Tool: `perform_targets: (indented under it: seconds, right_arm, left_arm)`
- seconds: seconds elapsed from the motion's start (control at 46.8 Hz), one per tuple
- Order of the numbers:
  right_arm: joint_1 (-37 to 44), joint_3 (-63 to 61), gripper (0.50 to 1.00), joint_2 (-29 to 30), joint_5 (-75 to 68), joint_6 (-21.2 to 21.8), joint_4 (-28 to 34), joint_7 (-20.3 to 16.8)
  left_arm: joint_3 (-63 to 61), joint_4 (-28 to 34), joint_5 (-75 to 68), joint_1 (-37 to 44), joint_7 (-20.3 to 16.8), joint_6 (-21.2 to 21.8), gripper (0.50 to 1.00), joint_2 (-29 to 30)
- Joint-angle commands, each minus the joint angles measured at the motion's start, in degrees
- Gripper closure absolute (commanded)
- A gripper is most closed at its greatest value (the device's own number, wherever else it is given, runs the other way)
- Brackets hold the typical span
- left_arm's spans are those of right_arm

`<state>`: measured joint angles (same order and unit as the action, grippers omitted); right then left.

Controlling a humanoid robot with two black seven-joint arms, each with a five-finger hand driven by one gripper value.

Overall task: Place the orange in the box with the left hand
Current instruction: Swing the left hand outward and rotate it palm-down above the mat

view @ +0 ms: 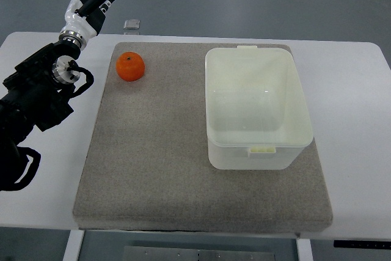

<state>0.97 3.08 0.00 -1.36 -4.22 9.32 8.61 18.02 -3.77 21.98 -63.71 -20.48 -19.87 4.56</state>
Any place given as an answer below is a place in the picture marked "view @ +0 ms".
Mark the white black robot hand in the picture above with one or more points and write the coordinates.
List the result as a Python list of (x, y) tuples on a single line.
[(84, 19)]

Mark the orange fruit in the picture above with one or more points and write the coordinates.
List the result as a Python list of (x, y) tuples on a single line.
[(130, 66)]

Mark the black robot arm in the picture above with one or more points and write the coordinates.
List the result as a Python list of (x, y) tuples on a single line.
[(37, 96)]

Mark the white plastic box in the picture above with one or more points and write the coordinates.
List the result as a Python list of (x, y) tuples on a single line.
[(256, 113)]

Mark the small clear plastic piece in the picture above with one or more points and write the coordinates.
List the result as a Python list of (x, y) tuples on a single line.
[(132, 24)]

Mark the grey felt mat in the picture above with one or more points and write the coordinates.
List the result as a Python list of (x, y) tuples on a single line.
[(147, 167)]

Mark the white left table leg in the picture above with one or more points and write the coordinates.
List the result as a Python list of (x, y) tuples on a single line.
[(73, 247)]

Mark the white table leg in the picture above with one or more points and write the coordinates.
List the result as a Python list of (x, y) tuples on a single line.
[(73, 247), (304, 249)]

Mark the white right table leg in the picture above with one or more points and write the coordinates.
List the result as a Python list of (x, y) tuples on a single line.
[(304, 249)]

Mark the black table control panel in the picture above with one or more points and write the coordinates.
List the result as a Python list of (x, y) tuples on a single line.
[(362, 244)]

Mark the grey metal base plate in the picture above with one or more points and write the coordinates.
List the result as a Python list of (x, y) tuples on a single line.
[(154, 253)]

